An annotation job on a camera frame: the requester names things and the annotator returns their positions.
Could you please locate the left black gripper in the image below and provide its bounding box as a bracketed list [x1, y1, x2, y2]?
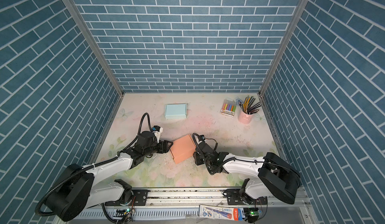
[143, 139, 174, 158]

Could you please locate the pink paper box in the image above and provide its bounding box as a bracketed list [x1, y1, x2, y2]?
[170, 134, 196, 164]

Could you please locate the light blue paper box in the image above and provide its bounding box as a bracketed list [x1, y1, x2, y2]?
[164, 104, 187, 120]

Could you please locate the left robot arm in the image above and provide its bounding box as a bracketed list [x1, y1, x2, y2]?
[35, 129, 173, 222]

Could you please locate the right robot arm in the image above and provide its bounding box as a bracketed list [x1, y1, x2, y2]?
[193, 139, 301, 205]

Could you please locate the box of coloured markers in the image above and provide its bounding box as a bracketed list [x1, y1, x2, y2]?
[220, 100, 237, 117]

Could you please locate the pink pencil cup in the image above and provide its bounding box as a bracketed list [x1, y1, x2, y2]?
[238, 110, 253, 125]

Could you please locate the coloured pencils bundle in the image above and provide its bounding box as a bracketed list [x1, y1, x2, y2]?
[239, 96, 262, 115]

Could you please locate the white blue red package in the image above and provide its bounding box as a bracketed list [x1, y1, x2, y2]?
[199, 205, 243, 221]

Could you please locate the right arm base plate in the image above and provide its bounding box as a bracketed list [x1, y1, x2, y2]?
[223, 188, 268, 206]

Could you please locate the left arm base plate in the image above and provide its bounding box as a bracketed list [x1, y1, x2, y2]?
[105, 189, 148, 207]

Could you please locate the aluminium front rail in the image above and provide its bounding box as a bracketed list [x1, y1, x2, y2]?
[60, 186, 318, 224]

